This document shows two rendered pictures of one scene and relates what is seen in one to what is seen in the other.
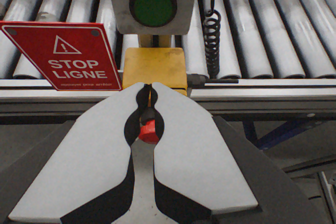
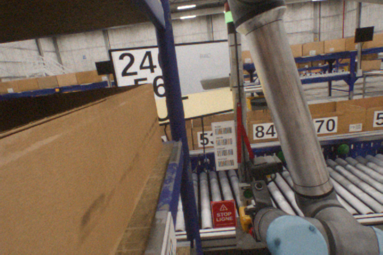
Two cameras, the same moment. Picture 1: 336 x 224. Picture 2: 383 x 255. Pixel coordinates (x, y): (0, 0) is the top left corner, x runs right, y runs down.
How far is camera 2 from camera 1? 0.71 m
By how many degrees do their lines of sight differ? 50
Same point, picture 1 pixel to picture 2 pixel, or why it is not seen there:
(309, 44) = not seen: hidden behind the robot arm
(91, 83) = (227, 223)
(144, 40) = (244, 204)
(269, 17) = (289, 195)
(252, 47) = (285, 208)
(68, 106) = (211, 242)
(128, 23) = (242, 198)
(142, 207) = not seen: outside the picture
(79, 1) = (205, 198)
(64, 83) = (218, 224)
